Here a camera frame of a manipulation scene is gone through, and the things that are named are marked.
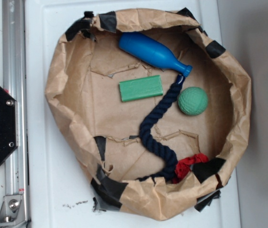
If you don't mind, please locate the green rectangular block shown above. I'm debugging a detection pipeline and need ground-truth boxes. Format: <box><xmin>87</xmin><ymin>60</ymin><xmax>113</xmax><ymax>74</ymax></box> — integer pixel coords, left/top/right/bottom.
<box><xmin>119</xmin><ymin>75</ymin><xmax>163</xmax><ymax>102</ymax></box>

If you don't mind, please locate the brown paper-lined bowl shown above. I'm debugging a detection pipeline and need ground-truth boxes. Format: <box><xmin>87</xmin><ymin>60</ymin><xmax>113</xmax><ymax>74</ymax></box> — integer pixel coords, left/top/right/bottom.
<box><xmin>45</xmin><ymin>9</ymin><xmax>251</xmax><ymax>221</ymax></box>

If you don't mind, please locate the green textured ball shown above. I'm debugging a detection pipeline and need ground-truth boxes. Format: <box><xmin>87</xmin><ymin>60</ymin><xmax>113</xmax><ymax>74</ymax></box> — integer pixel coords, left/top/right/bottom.
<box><xmin>178</xmin><ymin>87</ymin><xmax>208</xmax><ymax>116</ymax></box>

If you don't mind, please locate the blue plastic bottle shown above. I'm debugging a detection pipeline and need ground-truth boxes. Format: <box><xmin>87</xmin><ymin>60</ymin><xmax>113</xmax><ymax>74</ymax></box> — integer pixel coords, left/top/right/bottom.
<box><xmin>119</xmin><ymin>32</ymin><xmax>192</xmax><ymax>77</ymax></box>

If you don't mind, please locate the red crumpled cloth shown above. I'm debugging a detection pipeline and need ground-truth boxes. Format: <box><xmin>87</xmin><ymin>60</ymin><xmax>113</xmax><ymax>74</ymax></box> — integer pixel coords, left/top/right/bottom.
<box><xmin>172</xmin><ymin>153</ymin><xmax>209</xmax><ymax>184</ymax></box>

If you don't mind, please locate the dark blue rope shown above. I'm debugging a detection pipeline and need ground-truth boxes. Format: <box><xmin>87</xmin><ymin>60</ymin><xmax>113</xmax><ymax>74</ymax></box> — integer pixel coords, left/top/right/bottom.
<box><xmin>136</xmin><ymin>74</ymin><xmax>185</xmax><ymax>182</ymax></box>

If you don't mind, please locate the aluminium extrusion rail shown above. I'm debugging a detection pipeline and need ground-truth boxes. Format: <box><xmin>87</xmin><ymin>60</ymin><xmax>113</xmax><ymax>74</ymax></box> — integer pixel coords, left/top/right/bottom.
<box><xmin>2</xmin><ymin>0</ymin><xmax>31</xmax><ymax>228</ymax></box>

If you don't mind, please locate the metal corner bracket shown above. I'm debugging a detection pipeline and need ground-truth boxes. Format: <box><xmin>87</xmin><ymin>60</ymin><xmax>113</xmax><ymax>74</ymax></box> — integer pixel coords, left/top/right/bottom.
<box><xmin>0</xmin><ymin>194</ymin><xmax>25</xmax><ymax>227</ymax></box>

